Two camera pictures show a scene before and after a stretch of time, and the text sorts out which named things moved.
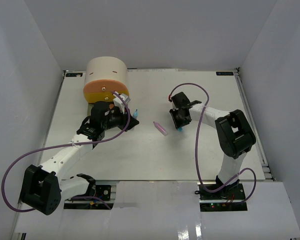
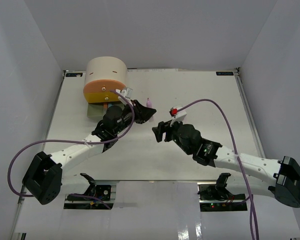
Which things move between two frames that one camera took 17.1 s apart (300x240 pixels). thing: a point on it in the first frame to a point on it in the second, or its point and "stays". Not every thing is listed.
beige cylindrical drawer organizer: x=108 y=68 stays
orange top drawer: x=104 y=85 stays
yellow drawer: x=93 y=97 stays
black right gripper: x=178 y=124 to x=164 y=127
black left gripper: x=124 y=117 to x=142 y=113
